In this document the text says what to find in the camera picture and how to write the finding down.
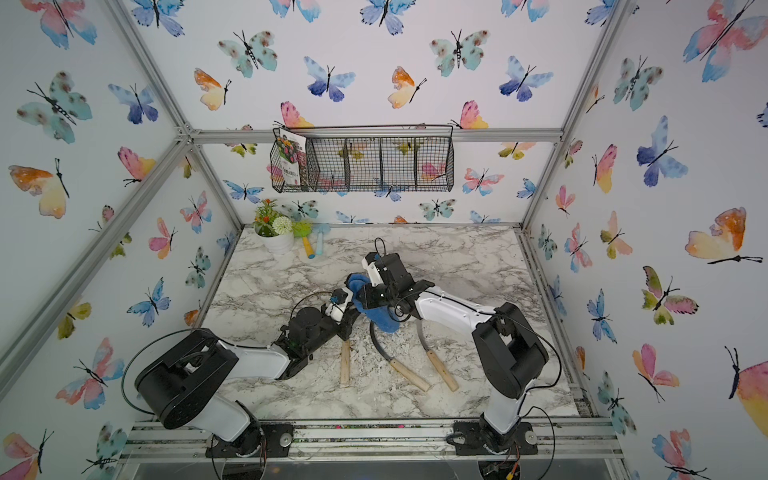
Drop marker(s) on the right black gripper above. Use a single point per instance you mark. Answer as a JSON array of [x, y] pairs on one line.
[[366, 292]]

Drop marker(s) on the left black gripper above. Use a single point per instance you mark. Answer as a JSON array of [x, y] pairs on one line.
[[346, 325]]

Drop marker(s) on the blue rag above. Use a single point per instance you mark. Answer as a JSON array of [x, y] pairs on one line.
[[381, 317]]

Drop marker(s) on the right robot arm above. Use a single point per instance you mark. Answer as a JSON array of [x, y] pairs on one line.
[[511, 353]]

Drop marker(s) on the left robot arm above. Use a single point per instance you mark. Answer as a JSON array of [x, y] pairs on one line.
[[181, 387]]

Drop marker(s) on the green yellow toy brush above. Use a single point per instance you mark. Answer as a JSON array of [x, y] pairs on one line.
[[302, 230]]

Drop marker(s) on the light blue toy tool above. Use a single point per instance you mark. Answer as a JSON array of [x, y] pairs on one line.
[[321, 230]]

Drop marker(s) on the potted artificial plant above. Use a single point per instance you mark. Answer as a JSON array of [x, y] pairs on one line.
[[274, 228]]

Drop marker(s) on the colourful booklet in basket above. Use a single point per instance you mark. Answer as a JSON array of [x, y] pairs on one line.
[[291, 156]]

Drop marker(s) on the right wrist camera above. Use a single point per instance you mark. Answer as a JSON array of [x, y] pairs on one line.
[[372, 271]]

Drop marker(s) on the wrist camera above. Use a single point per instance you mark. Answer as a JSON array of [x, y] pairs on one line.
[[372, 271], [339, 303]]

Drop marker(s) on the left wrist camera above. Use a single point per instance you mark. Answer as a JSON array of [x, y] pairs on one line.
[[339, 303]]

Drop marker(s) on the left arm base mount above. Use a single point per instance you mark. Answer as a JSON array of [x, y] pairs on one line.
[[263, 441]]

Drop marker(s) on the black wire basket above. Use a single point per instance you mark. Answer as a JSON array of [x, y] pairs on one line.
[[356, 159]]

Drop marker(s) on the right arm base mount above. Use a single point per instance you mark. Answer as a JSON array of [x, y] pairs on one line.
[[492, 438]]

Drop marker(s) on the aluminium front rail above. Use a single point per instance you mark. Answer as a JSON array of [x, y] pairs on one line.
[[563, 438]]

